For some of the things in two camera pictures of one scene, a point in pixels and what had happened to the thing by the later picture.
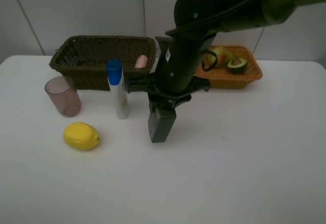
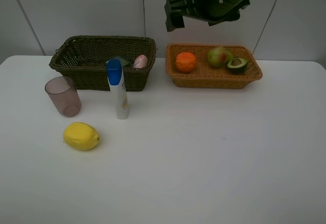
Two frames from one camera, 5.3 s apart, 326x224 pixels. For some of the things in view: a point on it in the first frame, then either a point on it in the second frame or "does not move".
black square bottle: [160, 123] -> [124, 62]
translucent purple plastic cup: [62, 92] does not move
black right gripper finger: [155, 101] -> [174, 22]
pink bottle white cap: [141, 61] does not move
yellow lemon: [81, 136] does not move
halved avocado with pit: [237, 65] does not move
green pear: [223, 56] does not move
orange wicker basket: [222, 77] does not move
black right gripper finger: [172, 103] -> [212, 23]
